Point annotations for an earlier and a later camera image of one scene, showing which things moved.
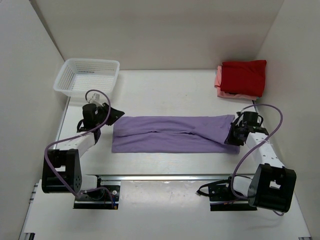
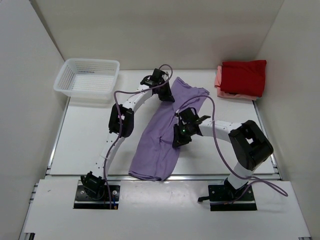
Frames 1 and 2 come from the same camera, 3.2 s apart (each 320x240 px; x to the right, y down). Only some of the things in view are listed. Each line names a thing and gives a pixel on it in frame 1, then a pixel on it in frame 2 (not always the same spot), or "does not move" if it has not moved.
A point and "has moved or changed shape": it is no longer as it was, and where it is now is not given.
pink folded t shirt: (222, 94) does not move
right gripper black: (236, 133) to (179, 139)
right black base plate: (224, 193) does not move
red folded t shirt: (247, 78) does not move
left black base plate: (98, 199) does not move
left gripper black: (107, 114) to (164, 92)
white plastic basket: (78, 76) does not move
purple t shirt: (181, 134) has moved or changed shape
